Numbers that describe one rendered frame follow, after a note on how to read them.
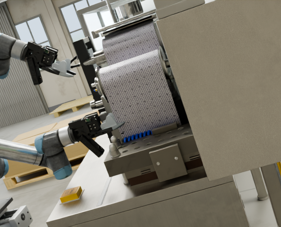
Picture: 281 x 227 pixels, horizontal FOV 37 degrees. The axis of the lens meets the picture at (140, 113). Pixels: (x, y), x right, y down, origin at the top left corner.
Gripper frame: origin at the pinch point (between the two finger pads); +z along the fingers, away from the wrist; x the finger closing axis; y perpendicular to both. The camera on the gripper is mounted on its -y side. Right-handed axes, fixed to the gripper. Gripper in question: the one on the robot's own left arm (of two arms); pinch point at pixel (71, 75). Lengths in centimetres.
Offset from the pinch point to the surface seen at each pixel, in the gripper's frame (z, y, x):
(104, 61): 8.4, 5.6, 20.5
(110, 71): 14.6, 8.7, -6.5
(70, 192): 17.1, -37.1, -19.8
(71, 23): -175, -105, 776
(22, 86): -243, -286, 783
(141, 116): 31.7, -2.8, -8.6
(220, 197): 65, -11, -34
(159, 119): 38.4, -1.3, -8.5
